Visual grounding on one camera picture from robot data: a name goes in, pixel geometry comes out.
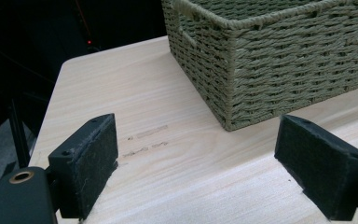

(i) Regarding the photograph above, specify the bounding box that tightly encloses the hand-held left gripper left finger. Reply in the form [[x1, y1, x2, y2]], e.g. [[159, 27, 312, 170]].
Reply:
[[48, 113, 119, 220]]

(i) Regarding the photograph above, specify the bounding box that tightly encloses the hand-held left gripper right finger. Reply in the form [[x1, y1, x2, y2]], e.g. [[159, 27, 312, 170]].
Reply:
[[274, 114, 358, 222]]

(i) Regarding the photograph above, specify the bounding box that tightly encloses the green woven basket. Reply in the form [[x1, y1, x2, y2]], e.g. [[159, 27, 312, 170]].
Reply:
[[160, 0, 358, 133]]

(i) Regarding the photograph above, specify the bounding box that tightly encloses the black metal stand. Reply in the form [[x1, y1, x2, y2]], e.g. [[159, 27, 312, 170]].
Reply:
[[8, 98, 32, 169]]

